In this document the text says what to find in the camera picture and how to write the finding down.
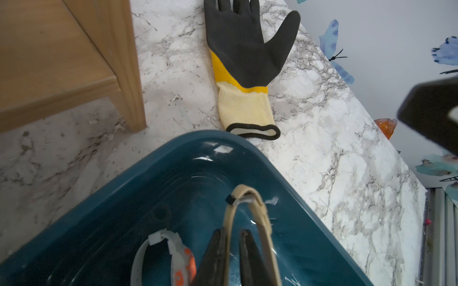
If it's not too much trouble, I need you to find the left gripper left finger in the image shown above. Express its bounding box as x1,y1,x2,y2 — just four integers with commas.
191,228,227,286

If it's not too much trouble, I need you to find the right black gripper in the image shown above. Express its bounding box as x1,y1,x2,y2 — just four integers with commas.
397,77,458,154

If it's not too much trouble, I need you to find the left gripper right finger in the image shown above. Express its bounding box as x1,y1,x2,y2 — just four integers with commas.
239,230,271,286

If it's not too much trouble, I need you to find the white orange watch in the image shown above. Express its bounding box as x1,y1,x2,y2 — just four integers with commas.
130,229,197,286

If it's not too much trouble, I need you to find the teal plastic storage box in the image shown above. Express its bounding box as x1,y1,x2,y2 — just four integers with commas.
1,131,370,286

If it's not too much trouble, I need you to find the black yellow work glove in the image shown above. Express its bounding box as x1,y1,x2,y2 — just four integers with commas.
204,1,301,140

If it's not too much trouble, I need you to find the wooden shelf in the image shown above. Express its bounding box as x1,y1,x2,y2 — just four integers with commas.
1,1,147,132

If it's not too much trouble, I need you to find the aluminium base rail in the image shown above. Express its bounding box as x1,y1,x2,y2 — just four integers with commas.
417,188,458,286

